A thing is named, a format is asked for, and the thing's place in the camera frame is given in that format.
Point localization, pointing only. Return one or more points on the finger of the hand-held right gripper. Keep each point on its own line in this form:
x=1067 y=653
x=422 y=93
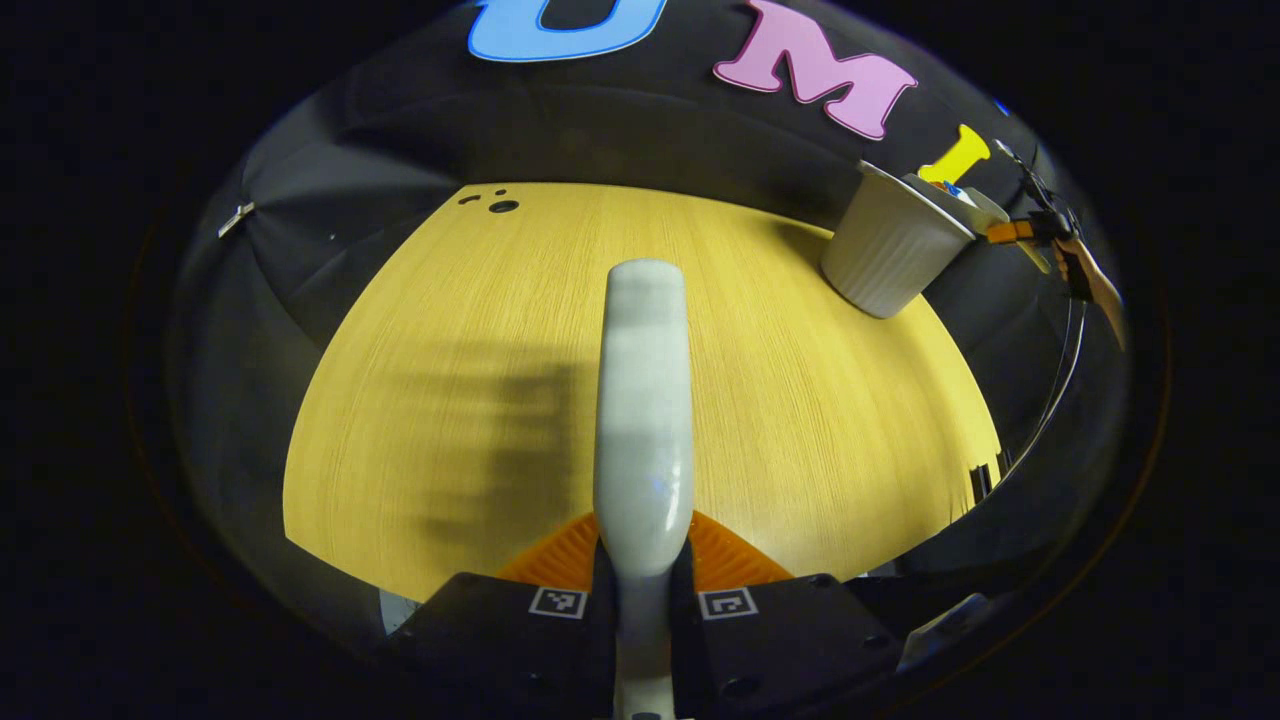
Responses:
x=1010 y=232

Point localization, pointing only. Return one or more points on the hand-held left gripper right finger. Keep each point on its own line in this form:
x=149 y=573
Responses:
x=790 y=640

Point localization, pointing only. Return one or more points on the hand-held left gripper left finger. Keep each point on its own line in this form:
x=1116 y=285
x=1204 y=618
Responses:
x=500 y=640

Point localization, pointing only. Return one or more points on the white dustpan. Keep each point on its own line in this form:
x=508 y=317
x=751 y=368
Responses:
x=985 y=212

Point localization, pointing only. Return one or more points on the white ribbed garbage bin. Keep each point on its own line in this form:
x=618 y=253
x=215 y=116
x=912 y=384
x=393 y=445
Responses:
x=890 y=260

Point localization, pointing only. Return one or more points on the small white broom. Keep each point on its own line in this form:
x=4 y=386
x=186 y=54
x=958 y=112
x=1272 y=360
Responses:
x=645 y=400

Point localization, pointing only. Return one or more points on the wooden desktop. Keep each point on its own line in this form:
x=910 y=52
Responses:
x=760 y=400

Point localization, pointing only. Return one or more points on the silver metal clip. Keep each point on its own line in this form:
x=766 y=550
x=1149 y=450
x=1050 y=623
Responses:
x=236 y=220

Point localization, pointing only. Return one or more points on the black backdrop cloth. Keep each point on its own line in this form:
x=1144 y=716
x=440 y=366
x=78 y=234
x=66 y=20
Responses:
x=400 y=130

